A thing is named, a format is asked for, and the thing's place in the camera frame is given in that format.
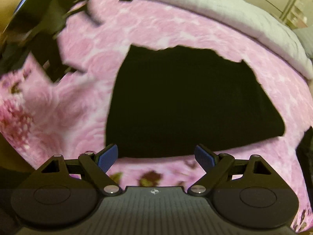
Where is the black zip-up fleece jacket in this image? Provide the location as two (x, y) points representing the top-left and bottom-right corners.
(106, 45), (285, 158)

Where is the stack of folded dark clothes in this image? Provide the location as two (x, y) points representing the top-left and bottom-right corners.
(296, 127), (312, 179)

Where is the pink rose pattern blanket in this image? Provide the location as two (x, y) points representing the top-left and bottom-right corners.
(0, 0), (313, 233)

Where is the grey striped pillow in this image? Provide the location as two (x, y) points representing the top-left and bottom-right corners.
(293, 25), (313, 60)

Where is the cream dressing table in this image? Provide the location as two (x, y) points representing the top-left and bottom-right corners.
(281, 0), (312, 30)

